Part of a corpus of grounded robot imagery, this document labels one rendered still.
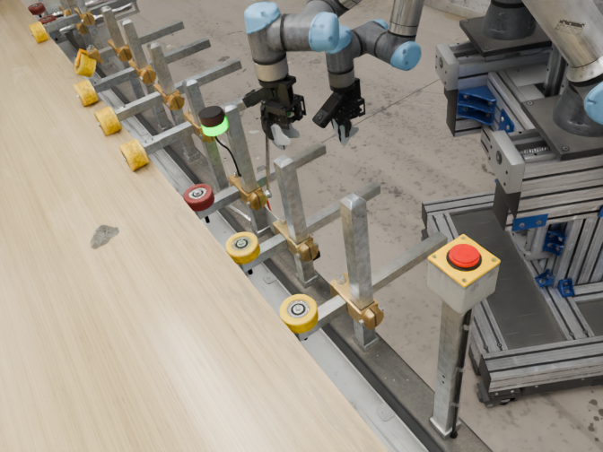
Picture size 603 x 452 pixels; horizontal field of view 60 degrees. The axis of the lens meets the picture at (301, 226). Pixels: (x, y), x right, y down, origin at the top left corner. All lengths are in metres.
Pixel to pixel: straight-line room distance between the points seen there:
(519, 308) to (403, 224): 0.78
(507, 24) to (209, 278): 1.09
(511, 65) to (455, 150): 1.29
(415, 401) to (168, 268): 0.64
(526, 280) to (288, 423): 1.31
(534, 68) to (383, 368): 1.00
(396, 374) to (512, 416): 0.84
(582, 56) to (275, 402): 0.84
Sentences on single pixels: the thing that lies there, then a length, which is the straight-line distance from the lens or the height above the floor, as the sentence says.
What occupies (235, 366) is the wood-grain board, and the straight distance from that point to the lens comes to 1.07.
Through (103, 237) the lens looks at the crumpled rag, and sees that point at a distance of 1.44.
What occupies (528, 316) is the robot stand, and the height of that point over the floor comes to 0.21.
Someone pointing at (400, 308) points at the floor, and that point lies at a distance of 2.22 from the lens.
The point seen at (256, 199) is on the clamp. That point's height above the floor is 0.86.
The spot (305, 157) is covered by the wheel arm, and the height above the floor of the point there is 0.86.
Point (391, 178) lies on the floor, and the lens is 2.80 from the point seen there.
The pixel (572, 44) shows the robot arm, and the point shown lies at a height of 1.31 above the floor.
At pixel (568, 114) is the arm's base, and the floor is 1.08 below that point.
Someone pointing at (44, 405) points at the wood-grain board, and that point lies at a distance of 1.19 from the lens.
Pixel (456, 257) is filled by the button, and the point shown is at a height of 1.23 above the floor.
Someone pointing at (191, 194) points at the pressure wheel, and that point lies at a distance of 1.46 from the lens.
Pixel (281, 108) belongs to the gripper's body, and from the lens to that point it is 1.23.
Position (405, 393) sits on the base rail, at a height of 0.70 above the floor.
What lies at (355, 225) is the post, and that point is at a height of 1.11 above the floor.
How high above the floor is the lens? 1.79
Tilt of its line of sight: 44 degrees down
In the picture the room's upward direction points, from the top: 11 degrees counter-clockwise
